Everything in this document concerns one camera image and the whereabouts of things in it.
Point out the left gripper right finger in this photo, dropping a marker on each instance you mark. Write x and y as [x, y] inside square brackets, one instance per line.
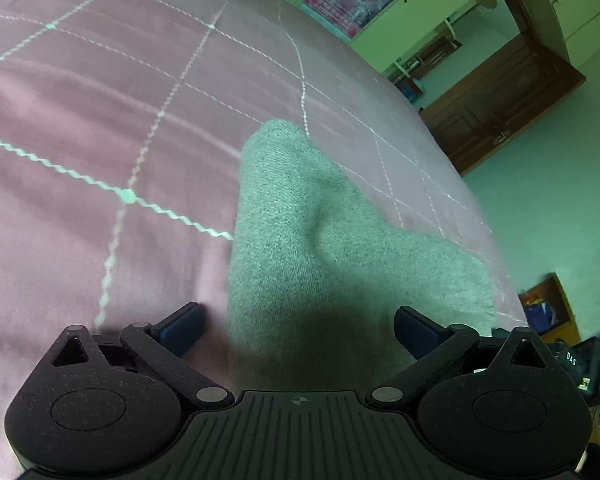
[436, 349]

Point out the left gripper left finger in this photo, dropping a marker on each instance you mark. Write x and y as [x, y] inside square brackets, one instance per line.
[160, 349]

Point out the yellow wooden box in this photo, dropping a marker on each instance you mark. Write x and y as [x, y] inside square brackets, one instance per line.
[548, 312]

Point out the brown wooden door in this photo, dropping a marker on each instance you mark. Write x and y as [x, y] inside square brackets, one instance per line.
[505, 95]

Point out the pink grid bedsheet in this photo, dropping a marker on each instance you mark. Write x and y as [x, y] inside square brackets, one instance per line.
[121, 127]

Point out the corner shelf unit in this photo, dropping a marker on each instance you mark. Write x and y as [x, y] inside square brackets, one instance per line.
[407, 72]

